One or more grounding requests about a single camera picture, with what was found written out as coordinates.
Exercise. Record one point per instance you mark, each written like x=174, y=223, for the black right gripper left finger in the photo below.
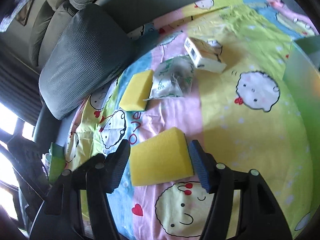
x=60, y=217

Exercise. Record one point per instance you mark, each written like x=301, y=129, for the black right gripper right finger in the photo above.
x=260, y=216

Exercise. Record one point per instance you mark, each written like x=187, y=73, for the yellow sponge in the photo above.
x=160, y=159

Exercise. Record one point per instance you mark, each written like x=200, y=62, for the yellow sponge one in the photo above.
x=137, y=92

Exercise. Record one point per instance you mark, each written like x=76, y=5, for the small clear tea bag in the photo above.
x=172, y=78

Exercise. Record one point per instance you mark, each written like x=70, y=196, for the white tissue pack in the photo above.
x=205, y=55

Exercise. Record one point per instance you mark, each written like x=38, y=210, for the green tissue box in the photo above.
x=54, y=162

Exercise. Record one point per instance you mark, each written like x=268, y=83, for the dark grey curtain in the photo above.
x=19, y=88

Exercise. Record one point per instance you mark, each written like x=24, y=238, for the green cardboard box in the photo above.
x=302, y=79

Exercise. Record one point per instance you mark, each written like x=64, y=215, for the cartoon print bed sheet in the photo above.
x=245, y=117

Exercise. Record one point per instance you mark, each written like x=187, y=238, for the grey pillow left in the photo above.
x=91, y=51

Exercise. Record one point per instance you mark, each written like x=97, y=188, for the framed landscape painting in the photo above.
x=23, y=14

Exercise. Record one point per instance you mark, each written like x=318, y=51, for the grey sofa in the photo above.
x=164, y=32

